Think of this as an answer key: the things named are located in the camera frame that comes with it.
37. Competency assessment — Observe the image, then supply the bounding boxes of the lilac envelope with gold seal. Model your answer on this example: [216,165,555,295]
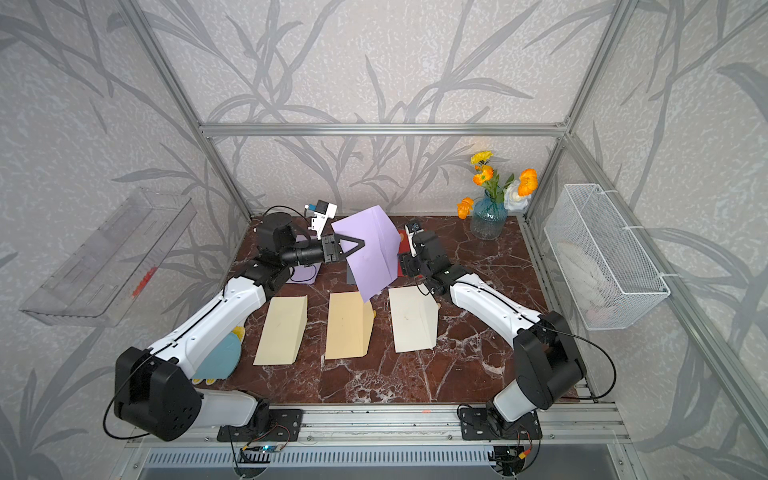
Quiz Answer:
[287,263,321,285]

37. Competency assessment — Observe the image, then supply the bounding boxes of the red envelope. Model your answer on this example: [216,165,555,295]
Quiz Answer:
[397,229,415,277]

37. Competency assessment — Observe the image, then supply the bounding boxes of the cream white envelope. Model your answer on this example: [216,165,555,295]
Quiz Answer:
[388,286,439,353]

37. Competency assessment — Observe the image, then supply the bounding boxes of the pale yellow envelope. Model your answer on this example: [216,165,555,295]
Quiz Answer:
[253,296,308,366]

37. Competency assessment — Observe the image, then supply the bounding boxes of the tan kraft envelope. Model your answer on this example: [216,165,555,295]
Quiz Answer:
[325,292,376,360]

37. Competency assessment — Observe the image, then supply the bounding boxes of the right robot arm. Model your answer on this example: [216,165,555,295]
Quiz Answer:
[398,222,607,436]

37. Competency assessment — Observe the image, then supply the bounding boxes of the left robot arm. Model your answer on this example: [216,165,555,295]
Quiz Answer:
[105,212,366,441]

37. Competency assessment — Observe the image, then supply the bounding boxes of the blue glass vase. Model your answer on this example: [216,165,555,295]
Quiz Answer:
[470,195,508,240]

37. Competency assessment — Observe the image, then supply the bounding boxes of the orange and yellow flowers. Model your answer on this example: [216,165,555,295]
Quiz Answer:
[457,151,539,219]

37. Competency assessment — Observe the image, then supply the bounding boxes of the white cloth in basket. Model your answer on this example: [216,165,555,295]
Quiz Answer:
[556,242,614,326]

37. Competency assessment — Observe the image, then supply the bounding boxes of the left green circuit board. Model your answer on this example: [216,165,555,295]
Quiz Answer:
[241,444,285,454]

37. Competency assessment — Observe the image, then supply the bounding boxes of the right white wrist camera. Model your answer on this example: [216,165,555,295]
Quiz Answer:
[405,220,422,238]

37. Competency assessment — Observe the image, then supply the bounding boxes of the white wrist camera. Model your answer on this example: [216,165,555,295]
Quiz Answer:
[405,220,422,238]
[305,200,338,240]

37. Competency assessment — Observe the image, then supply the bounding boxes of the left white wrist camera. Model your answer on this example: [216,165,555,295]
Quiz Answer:
[305,200,338,240]

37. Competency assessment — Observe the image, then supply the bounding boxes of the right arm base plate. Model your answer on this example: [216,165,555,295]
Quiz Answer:
[456,404,542,441]

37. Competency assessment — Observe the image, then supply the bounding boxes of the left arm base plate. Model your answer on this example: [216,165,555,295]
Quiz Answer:
[216,408,304,443]

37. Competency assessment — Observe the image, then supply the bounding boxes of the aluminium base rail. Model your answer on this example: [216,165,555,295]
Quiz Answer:
[124,403,631,449]

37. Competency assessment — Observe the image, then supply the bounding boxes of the white wire basket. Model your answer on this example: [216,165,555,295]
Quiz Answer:
[544,183,670,331]

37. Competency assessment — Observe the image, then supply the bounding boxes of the clear acrylic wall shelf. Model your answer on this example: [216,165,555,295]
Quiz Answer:
[20,188,197,327]

